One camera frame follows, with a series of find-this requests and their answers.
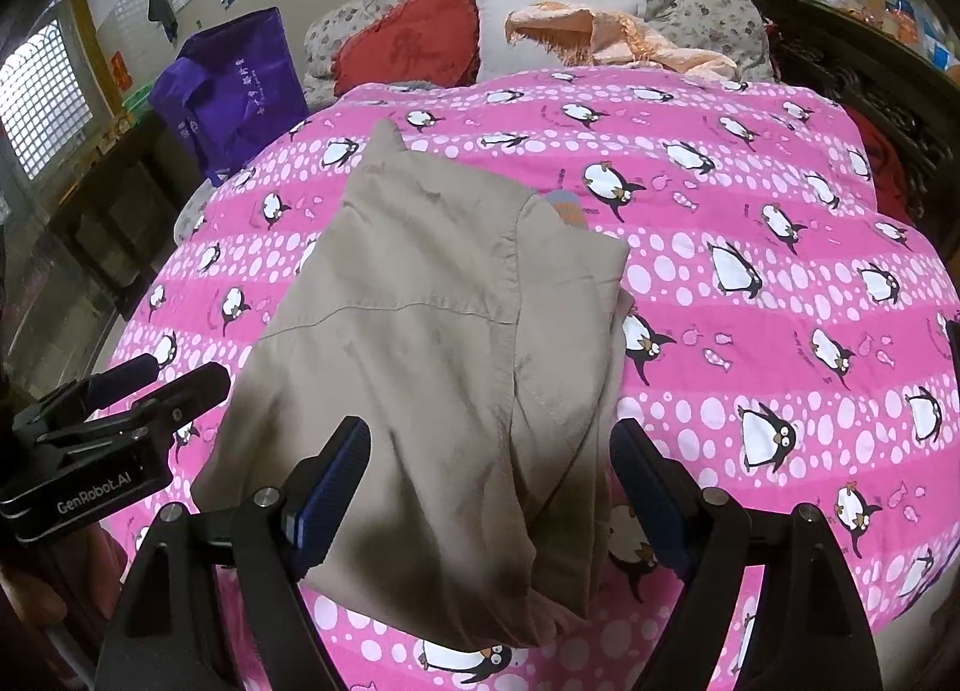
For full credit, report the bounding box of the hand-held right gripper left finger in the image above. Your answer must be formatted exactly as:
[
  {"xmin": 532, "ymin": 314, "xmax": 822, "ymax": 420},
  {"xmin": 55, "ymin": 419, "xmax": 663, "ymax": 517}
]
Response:
[{"xmin": 94, "ymin": 415, "xmax": 372, "ymax": 691}]

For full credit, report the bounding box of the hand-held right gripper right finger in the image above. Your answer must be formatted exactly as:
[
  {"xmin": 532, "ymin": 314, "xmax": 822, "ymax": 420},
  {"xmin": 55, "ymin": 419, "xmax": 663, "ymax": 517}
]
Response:
[{"xmin": 609, "ymin": 417, "xmax": 882, "ymax": 691}]

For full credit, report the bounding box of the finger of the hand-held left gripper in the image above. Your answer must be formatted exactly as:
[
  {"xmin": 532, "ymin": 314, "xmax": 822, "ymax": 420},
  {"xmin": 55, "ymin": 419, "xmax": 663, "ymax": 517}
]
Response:
[
  {"xmin": 34, "ymin": 361, "xmax": 232, "ymax": 461},
  {"xmin": 13, "ymin": 353, "xmax": 161, "ymax": 431}
]

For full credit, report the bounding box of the beige jacket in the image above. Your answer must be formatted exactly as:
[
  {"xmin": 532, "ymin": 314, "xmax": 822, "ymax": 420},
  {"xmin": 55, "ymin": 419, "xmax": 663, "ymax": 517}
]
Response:
[{"xmin": 191, "ymin": 117, "xmax": 638, "ymax": 654}]

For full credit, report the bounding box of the person's left hand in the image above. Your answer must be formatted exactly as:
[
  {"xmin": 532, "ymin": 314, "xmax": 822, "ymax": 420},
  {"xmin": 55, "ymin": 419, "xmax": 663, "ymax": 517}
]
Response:
[{"xmin": 0, "ymin": 522, "xmax": 127, "ymax": 654}]

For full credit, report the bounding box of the dark wooden side cabinet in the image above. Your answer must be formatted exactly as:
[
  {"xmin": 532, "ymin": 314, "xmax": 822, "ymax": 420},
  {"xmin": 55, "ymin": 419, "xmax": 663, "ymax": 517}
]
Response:
[{"xmin": 45, "ymin": 110, "xmax": 211, "ymax": 302}]

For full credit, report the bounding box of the pink penguin print blanket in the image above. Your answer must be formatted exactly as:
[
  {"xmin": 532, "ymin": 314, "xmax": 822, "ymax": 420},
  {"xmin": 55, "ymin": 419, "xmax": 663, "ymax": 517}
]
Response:
[{"xmin": 97, "ymin": 65, "xmax": 960, "ymax": 691}]

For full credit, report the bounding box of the barred window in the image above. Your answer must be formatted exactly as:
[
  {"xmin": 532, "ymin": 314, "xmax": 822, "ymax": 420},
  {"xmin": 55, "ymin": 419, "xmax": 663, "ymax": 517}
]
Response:
[{"xmin": 0, "ymin": 16, "xmax": 98, "ymax": 182}]

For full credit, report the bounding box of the purple bag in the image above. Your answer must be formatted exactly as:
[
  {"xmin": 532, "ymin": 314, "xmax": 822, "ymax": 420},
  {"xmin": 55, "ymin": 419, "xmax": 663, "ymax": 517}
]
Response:
[{"xmin": 148, "ymin": 7, "xmax": 310, "ymax": 188}]

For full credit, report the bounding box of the dark hanging cloth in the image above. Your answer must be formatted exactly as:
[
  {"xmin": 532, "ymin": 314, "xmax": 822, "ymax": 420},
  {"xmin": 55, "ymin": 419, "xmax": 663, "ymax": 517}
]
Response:
[{"xmin": 146, "ymin": 0, "xmax": 181, "ymax": 43}]

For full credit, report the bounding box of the red cloth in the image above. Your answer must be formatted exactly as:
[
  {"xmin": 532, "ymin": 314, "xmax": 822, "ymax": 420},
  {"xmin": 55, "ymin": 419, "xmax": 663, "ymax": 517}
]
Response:
[{"xmin": 847, "ymin": 106, "xmax": 916, "ymax": 227}]

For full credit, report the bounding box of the red pillow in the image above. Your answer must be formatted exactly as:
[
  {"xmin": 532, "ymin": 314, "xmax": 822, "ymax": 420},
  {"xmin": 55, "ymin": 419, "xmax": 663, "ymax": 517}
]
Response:
[{"xmin": 332, "ymin": 0, "xmax": 481, "ymax": 96}]

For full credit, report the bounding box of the orange fringed scarf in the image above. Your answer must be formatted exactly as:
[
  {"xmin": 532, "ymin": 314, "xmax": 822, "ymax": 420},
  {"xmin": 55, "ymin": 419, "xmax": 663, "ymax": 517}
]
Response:
[{"xmin": 504, "ymin": 0, "xmax": 740, "ymax": 81}]

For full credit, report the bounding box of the white pillow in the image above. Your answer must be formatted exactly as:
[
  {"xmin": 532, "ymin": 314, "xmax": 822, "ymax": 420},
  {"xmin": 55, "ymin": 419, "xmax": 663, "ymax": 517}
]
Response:
[{"xmin": 472, "ymin": 0, "xmax": 647, "ymax": 85}]

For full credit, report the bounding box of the dark carved wooden headboard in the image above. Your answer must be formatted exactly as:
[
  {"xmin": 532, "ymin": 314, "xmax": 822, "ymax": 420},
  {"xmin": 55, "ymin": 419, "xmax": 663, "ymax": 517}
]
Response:
[{"xmin": 757, "ymin": 0, "xmax": 960, "ymax": 227}]

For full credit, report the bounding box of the clutter of small boxes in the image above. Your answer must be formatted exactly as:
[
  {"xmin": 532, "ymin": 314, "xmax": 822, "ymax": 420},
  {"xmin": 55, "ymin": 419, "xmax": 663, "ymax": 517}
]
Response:
[{"xmin": 780, "ymin": 0, "xmax": 960, "ymax": 73}]

